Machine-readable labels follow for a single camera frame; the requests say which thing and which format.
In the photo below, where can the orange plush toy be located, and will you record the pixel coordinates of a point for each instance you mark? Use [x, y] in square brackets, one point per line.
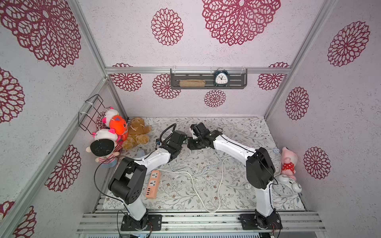
[120, 126]

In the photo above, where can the tan pouch on shelf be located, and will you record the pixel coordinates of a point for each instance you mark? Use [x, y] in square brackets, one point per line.
[192, 83]

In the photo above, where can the grey wall shelf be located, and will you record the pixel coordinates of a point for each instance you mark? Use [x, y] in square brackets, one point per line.
[238, 78]

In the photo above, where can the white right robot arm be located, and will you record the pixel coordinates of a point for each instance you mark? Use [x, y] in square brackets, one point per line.
[259, 166]

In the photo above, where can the orange power strip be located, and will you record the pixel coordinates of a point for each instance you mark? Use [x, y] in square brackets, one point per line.
[153, 184]

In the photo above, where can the brown teddy bear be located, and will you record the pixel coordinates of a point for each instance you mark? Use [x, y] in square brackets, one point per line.
[137, 134]

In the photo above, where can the black faced striped plush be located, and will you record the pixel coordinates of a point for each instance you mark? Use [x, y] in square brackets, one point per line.
[106, 147]

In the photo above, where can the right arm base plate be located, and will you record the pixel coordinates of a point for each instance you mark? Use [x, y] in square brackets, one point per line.
[254, 221]

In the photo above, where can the white pink plush toy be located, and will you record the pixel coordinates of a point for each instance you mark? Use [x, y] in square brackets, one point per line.
[109, 114]

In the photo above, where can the white alarm clock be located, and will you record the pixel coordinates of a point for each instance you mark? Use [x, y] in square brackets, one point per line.
[286, 186]

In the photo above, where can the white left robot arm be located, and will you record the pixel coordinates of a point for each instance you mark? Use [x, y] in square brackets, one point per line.
[128, 179]

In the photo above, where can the pink frog plush toy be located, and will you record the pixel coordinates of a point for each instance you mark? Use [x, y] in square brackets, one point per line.
[289, 160]

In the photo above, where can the teal alarm clock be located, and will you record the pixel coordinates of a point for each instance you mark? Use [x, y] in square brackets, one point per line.
[221, 78]

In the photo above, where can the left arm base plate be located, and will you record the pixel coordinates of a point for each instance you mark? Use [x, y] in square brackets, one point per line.
[148, 223]

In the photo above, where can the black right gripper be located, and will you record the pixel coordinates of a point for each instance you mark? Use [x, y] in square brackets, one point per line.
[195, 143]

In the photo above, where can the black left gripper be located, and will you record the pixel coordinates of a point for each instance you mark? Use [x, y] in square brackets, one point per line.
[171, 136]

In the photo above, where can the black wire basket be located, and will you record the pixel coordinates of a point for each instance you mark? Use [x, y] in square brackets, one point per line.
[87, 120]

